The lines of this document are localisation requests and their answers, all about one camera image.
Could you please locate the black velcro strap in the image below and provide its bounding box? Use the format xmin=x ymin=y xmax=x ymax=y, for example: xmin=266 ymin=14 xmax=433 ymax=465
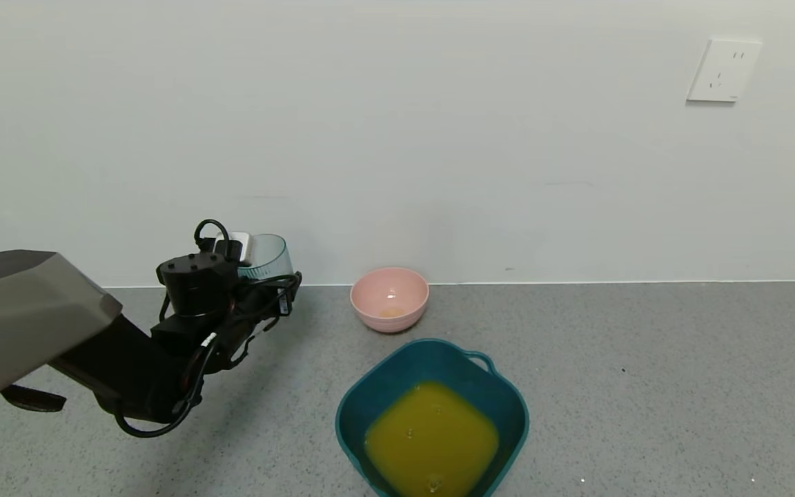
xmin=1 ymin=385 xmax=67 ymax=413

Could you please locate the teal square plastic basin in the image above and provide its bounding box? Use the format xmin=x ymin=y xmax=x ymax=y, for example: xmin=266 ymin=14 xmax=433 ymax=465
xmin=335 ymin=338 xmax=529 ymax=497

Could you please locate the white wall power outlet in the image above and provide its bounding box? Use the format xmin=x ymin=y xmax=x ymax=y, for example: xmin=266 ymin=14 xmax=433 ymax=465
xmin=687 ymin=38 xmax=763 ymax=104

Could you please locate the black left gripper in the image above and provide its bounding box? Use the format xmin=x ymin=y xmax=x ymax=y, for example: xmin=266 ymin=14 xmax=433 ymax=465
xmin=244 ymin=271 xmax=303 ymax=317

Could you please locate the pink plastic bowl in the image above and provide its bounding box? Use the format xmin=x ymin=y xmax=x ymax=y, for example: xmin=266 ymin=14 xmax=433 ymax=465
xmin=351 ymin=267 xmax=430 ymax=334

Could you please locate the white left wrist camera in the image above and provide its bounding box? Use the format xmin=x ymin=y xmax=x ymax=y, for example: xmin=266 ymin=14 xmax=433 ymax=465
xmin=228 ymin=231 xmax=257 ymax=266

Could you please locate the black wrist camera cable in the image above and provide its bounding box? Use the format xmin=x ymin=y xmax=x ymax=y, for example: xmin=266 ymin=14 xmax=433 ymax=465
xmin=115 ymin=219 xmax=302 ymax=439

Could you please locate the orange juice liquid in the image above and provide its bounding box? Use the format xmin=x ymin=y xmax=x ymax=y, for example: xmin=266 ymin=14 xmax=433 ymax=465
xmin=363 ymin=381 xmax=500 ymax=497

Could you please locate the clear ribbed plastic cup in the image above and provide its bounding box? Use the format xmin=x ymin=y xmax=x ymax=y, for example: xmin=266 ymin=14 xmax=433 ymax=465
xmin=237 ymin=233 xmax=295 ymax=280

